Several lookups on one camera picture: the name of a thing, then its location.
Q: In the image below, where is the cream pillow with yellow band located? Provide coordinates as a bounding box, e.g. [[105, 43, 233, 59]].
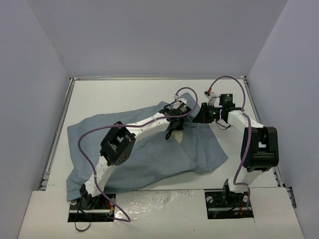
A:
[[172, 130, 183, 144]]

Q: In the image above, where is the striped blue beige pillowcase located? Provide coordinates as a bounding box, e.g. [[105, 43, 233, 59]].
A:
[[66, 93, 228, 201]]

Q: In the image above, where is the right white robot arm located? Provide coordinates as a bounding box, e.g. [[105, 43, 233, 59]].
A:
[[193, 103, 279, 206]]

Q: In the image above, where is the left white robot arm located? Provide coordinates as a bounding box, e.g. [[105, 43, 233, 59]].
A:
[[80, 98, 192, 209]]

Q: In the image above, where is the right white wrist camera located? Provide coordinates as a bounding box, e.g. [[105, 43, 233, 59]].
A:
[[204, 90, 220, 106]]

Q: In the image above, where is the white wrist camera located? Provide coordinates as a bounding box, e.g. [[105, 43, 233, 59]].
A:
[[204, 90, 220, 106], [173, 98, 187, 109]]

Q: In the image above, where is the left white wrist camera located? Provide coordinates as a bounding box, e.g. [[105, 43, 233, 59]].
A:
[[173, 98, 187, 109]]

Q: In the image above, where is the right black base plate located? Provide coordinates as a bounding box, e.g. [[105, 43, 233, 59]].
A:
[[204, 189, 254, 220]]

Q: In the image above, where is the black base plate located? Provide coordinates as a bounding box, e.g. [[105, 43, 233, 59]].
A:
[[204, 189, 254, 220], [68, 195, 115, 223]]

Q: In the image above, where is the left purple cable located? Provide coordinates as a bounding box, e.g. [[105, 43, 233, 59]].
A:
[[77, 87, 199, 223]]

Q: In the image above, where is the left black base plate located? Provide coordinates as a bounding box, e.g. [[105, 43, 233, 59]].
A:
[[68, 195, 115, 223]]

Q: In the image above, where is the thin black cable loop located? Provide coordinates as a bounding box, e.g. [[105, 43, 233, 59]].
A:
[[74, 199, 92, 234]]

